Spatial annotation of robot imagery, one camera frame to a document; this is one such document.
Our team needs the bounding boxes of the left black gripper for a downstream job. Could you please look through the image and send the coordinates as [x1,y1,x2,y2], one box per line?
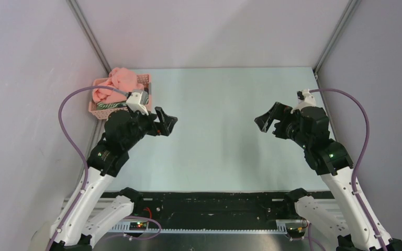
[122,106,177,150]

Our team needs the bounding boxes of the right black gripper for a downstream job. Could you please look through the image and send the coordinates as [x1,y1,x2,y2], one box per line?
[254,101,310,149]

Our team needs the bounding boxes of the salmon pink t-shirt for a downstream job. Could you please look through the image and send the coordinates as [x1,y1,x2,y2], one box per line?
[92,67,144,104]

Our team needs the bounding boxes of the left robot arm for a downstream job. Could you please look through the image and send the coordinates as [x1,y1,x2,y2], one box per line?
[46,107,178,250]

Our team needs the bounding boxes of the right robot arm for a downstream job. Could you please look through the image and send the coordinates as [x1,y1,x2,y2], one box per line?
[254,102,402,250]

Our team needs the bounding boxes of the pink plastic laundry basket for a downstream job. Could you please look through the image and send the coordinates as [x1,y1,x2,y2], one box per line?
[88,73,152,121]

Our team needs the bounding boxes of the green white striped garment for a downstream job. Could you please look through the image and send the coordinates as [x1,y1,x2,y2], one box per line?
[96,101,127,110]

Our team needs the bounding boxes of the left small circuit board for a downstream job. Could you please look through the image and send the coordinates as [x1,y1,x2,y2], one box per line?
[129,222,148,231]

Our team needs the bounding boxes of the small circuit board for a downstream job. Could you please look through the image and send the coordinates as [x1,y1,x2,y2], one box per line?
[129,222,148,231]
[286,227,307,236]

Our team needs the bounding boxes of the right small circuit board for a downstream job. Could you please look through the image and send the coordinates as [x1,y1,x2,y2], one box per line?
[286,227,307,236]

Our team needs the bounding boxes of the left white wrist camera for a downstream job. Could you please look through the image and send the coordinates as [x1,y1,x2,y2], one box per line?
[126,89,149,115]

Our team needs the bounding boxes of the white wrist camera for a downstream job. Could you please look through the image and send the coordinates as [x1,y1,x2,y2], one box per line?
[126,89,149,115]
[291,89,317,114]

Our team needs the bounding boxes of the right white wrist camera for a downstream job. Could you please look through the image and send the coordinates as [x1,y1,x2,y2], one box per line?
[291,89,317,114]

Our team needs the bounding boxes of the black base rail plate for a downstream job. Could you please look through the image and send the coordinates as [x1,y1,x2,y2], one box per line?
[100,191,333,231]

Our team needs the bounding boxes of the aluminium toothed cable duct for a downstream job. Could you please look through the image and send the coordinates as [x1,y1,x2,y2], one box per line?
[108,222,287,235]

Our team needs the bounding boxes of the right aluminium corner post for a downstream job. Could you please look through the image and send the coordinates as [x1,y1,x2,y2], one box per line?
[313,0,362,75]

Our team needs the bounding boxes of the aluminium corner post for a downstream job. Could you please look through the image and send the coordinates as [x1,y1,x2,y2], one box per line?
[313,0,362,75]
[66,0,111,74]

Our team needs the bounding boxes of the left aluminium corner post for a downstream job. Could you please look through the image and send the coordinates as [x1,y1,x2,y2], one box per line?
[66,0,111,74]

